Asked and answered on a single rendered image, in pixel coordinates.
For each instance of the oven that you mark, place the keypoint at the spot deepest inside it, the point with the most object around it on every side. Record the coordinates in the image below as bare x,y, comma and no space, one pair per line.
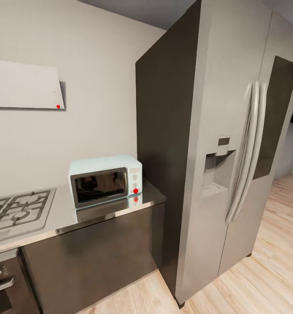
17,292

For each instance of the microwave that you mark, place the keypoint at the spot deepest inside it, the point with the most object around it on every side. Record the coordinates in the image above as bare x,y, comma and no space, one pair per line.
100,179

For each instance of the fridge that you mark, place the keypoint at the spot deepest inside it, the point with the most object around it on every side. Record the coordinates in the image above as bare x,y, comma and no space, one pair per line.
214,99

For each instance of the burner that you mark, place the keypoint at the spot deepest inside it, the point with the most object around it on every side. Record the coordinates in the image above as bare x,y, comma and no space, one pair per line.
26,212

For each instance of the range hood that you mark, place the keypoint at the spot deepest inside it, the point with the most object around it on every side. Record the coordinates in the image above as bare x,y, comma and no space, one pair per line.
29,86

